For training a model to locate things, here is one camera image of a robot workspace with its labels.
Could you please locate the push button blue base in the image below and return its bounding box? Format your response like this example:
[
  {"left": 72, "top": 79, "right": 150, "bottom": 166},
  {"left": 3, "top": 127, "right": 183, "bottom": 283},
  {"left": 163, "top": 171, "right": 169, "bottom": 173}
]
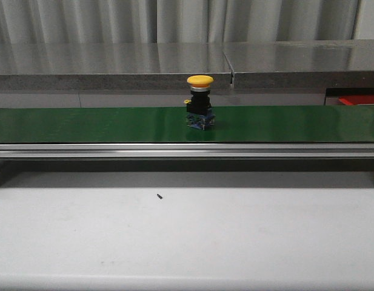
[{"left": 184, "top": 75, "right": 215, "bottom": 130}]

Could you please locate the green conveyor belt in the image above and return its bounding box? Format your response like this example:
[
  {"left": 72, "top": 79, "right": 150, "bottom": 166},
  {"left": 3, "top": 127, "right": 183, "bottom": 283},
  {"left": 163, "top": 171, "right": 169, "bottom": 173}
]
[{"left": 0, "top": 105, "right": 374, "bottom": 179}]

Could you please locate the red plastic tray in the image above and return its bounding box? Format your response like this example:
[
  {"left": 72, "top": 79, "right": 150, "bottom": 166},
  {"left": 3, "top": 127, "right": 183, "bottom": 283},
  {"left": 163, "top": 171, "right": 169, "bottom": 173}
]
[{"left": 338, "top": 95, "right": 374, "bottom": 105}]

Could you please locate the grey stone counter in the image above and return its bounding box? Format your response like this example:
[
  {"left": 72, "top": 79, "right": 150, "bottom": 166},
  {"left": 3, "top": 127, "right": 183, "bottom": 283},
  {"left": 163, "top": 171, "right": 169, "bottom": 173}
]
[{"left": 0, "top": 40, "right": 374, "bottom": 108}]

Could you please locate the white curtain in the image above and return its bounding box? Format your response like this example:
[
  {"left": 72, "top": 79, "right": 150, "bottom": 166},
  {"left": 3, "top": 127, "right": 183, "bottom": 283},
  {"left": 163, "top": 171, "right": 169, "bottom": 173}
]
[{"left": 0, "top": 1, "right": 374, "bottom": 44}]

